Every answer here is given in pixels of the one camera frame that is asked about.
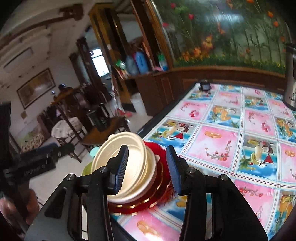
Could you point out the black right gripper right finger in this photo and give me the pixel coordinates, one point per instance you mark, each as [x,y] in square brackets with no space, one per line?
[190,182]

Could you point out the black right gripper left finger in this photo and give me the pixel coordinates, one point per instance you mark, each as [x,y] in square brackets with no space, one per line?
[105,181]

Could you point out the red plate gold rim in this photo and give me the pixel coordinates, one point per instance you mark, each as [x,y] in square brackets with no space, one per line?
[161,190]

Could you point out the beige ribbed bowl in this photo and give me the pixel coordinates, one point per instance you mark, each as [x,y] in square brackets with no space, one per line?
[141,169]

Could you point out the person's left hand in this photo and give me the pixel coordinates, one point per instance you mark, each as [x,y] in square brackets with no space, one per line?
[12,215]

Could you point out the wooden chair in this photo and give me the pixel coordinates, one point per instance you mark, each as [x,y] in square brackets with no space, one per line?
[74,104]

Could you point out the colourful patterned tablecloth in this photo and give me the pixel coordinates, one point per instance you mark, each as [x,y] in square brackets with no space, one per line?
[245,133]

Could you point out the small black device on table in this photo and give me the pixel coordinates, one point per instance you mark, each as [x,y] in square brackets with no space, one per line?
[204,85]

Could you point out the blue plastic jug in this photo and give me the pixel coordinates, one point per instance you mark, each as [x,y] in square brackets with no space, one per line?
[141,62]

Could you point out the stainless steel electric kettle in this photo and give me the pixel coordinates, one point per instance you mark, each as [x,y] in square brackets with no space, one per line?
[290,74]

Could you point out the wooden shelf cabinet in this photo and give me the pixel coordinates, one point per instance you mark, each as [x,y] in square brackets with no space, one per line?
[154,87]

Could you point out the flower painting glass panel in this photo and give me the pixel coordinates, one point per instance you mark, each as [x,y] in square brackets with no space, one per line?
[249,34]

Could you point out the framed wall picture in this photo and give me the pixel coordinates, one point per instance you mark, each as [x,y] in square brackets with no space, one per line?
[36,87]

